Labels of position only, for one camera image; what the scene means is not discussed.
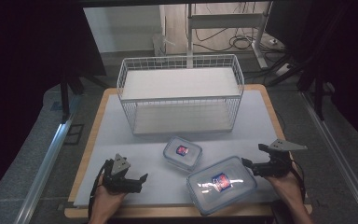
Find black stand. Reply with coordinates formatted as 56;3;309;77
59;70;86;124
297;70;328;121

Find white power strip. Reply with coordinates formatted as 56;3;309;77
274;63;292;77

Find aluminium rail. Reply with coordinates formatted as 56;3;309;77
13;119;73;224
301;91;358;224

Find large clear food container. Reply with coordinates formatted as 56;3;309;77
186;155;258;217

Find person's right hand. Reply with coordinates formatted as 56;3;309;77
265;169;304;208

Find white metal stand frame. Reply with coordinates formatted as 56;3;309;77
186;2;271;70

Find person's left hand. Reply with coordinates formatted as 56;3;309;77
89;175;127;220

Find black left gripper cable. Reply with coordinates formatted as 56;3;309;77
88;159;110;219

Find wooden table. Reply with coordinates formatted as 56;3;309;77
63;83;313;219

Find grey table mat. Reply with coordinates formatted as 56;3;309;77
73;90;293;208

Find black floor cables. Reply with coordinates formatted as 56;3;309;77
195;27;285;54

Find black square floor frame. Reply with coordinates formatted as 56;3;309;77
63;123;85;146

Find white wire rack shelf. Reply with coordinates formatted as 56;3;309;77
117;53;245;136

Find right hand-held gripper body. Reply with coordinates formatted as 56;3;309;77
254;138;308;177

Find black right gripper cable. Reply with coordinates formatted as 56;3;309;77
291;160;308;202

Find clear plastic holder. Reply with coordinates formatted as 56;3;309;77
151;32;175;58

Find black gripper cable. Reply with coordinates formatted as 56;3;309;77
291;160;308;202
88;159;110;219

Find small clear food container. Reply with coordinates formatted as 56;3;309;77
162;135;203;173

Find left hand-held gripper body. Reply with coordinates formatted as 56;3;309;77
102;153;141;194

